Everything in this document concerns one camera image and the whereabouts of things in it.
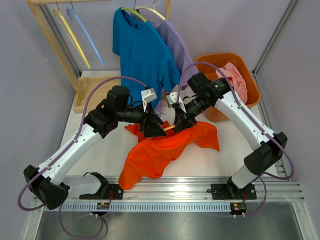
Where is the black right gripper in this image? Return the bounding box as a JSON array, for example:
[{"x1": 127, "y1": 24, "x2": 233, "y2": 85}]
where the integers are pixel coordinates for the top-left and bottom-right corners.
[{"x1": 172, "y1": 96, "x2": 212, "y2": 133}]

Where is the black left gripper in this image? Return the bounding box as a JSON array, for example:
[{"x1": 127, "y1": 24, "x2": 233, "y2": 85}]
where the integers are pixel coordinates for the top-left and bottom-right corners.
[{"x1": 116, "y1": 100, "x2": 167, "y2": 138}]

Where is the peach hanger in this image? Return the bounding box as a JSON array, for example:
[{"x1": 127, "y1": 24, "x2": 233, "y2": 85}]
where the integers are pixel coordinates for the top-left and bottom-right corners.
[{"x1": 160, "y1": 112, "x2": 176, "y2": 131}]

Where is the orange t shirt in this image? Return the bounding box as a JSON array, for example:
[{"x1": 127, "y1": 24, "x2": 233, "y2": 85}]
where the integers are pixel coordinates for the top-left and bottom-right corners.
[{"x1": 118, "y1": 121, "x2": 220, "y2": 191}]

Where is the pink t shirt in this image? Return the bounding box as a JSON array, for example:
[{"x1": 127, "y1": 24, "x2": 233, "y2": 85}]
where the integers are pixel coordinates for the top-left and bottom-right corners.
[{"x1": 219, "y1": 62, "x2": 248, "y2": 103}]

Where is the light blue hanger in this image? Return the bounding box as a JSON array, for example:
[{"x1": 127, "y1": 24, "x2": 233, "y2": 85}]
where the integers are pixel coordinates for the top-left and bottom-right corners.
[{"x1": 66, "y1": 0, "x2": 105, "y2": 67}]

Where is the yellow hanger with metal hook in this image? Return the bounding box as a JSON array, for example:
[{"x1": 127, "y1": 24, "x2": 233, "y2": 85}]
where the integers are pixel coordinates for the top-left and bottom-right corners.
[{"x1": 53, "y1": 0, "x2": 91, "y2": 69}]

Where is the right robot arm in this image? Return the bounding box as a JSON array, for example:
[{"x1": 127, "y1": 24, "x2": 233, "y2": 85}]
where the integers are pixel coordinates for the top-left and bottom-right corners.
[{"x1": 166, "y1": 72, "x2": 288, "y2": 199}]

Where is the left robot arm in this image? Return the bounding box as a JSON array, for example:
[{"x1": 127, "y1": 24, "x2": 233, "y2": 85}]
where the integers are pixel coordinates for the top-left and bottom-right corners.
[{"x1": 23, "y1": 85, "x2": 166, "y2": 210}]

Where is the lavender t shirt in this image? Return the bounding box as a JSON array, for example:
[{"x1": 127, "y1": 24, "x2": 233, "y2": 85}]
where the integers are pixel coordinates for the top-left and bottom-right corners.
[{"x1": 151, "y1": 19, "x2": 198, "y2": 115}]

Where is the blue t shirt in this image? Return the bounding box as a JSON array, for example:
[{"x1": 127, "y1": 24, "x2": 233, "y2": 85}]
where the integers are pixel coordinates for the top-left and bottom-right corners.
[{"x1": 112, "y1": 8, "x2": 181, "y2": 112}]

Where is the cream hanger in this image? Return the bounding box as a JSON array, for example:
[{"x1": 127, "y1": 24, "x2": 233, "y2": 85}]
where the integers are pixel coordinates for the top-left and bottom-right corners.
[{"x1": 133, "y1": 0, "x2": 166, "y2": 20}]

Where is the green hanger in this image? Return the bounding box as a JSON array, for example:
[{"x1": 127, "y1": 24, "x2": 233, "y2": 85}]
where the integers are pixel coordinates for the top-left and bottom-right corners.
[{"x1": 120, "y1": 0, "x2": 148, "y2": 24}]

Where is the orange plastic basket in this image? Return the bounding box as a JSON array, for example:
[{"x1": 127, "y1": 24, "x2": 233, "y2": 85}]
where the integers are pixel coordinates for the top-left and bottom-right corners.
[{"x1": 196, "y1": 52, "x2": 261, "y2": 122}]

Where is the wooden clothes rack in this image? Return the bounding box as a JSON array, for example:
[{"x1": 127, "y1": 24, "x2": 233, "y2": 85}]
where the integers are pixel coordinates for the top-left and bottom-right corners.
[{"x1": 24, "y1": 0, "x2": 174, "y2": 115}]

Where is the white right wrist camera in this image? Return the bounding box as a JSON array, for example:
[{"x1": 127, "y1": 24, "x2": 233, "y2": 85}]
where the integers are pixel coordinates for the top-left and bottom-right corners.
[{"x1": 166, "y1": 92, "x2": 187, "y2": 113}]

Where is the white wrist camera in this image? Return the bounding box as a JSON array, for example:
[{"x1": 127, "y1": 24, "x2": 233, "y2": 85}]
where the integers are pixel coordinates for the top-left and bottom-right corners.
[
  {"x1": 166, "y1": 92, "x2": 187, "y2": 113},
  {"x1": 141, "y1": 88, "x2": 158, "y2": 112}
]

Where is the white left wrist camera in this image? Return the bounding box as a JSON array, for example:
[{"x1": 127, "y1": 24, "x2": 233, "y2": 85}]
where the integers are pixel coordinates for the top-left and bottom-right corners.
[{"x1": 141, "y1": 88, "x2": 158, "y2": 112}]

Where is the aluminium mounting rail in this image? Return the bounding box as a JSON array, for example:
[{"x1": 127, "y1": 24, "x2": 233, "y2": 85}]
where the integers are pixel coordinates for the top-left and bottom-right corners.
[{"x1": 49, "y1": 175, "x2": 306, "y2": 203}]

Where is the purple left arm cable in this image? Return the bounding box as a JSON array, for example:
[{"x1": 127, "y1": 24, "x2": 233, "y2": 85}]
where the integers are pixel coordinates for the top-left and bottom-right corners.
[{"x1": 16, "y1": 76, "x2": 151, "y2": 238}]

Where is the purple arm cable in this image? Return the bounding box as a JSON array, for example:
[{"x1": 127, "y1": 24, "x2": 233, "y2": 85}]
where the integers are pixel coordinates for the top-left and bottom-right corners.
[
  {"x1": 176, "y1": 61, "x2": 296, "y2": 218},
  {"x1": 16, "y1": 76, "x2": 151, "y2": 238}
]

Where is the white slotted cable duct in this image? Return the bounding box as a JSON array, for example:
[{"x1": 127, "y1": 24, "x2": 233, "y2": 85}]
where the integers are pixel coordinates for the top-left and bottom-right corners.
[{"x1": 61, "y1": 201, "x2": 231, "y2": 213}]

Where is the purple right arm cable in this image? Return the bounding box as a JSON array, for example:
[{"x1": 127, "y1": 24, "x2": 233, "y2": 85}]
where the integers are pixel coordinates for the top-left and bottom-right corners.
[{"x1": 176, "y1": 61, "x2": 296, "y2": 218}]

